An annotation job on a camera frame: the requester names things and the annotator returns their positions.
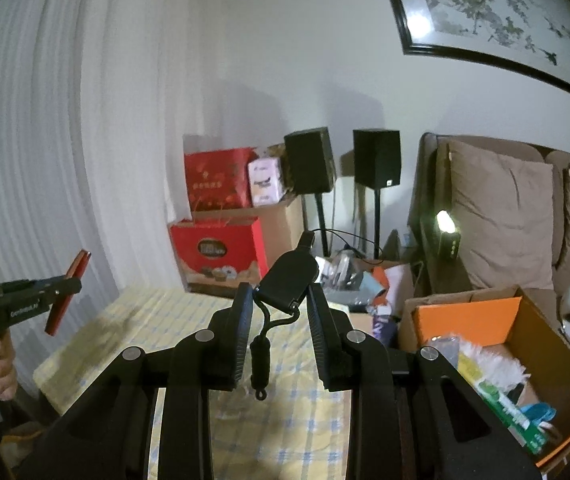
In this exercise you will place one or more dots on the framed ink painting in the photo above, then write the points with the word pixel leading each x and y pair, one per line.
pixel 490 0

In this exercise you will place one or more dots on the black speaker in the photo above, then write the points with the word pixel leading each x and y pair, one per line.
pixel 376 157
pixel 310 160

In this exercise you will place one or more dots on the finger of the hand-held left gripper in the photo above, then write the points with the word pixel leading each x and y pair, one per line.
pixel 35 297

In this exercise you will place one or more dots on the open cardboard clutter box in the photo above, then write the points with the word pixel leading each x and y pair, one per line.
pixel 400 280

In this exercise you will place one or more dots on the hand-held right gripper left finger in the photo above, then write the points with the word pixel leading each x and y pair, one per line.
pixel 239 345

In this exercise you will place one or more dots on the orange cardboard box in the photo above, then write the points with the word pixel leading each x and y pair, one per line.
pixel 550 350

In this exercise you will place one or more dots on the white duster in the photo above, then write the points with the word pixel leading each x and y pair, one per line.
pixel 495 365

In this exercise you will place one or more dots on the yellow checked tablecloth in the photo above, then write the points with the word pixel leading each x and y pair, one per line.
pixel 285 410

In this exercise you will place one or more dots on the brown cardboard box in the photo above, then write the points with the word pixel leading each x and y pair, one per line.
pixel 280 230

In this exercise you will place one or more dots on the light blue tube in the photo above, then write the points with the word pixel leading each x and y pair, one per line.
pixel 367 285

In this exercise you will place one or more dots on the blue collapsible funnel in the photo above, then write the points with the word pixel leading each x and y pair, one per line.
pixel 535 412

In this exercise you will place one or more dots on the yellow green toothpaste box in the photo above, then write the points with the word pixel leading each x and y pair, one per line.
pixel 495 400

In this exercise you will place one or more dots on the red pocket knife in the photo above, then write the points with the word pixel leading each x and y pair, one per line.
pixel 72 275

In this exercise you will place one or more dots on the red box with round label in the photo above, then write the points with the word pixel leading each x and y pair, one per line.
pixel 215 250

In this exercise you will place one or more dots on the purple packet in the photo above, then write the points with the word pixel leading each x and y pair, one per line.
pixel 385 327

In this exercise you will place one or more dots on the black speaker stand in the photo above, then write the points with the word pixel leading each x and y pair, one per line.
pixel 378 225
pixel 321 225

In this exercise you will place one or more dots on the white curtain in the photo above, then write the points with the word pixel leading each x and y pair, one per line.
pixel 65 135

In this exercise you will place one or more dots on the small black lit device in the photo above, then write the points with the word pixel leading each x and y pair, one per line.
pixel 447 242

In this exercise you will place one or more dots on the orange paper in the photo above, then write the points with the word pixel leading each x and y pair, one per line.
pixel 382 277

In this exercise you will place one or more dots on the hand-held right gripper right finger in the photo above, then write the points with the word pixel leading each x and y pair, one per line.
pixel 322 345

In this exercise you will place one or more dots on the red box with gold print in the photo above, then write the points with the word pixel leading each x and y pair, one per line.
pixel 217 180

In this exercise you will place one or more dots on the brown sofa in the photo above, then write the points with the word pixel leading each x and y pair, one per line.
pixel 545 295

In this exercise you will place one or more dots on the clear plastic cup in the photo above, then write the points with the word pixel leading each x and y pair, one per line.
pixel 442 345

